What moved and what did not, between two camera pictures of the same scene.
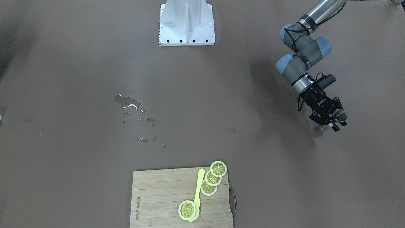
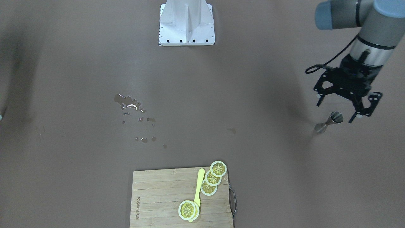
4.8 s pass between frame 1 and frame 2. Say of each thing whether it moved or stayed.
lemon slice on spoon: stayed
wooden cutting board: stayed
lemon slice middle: stayed
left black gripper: moved
